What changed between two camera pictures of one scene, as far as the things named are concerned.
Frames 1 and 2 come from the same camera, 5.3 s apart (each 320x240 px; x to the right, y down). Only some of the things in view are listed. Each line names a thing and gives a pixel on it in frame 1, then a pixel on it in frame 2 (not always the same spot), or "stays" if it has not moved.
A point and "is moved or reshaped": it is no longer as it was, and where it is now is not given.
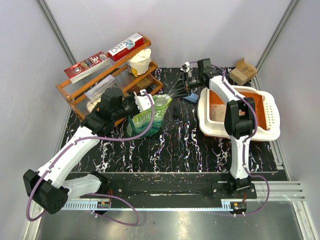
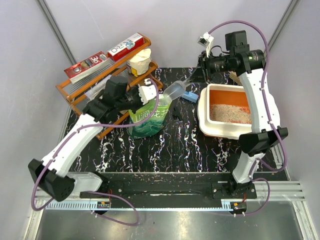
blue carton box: x=193 y=97 stays
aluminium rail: x=280 y=191 stays
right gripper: x=178 y=90 → x=199 y=76
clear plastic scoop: x=161 y=101 is moved or reshaped
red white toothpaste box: x=126 y=46 stays
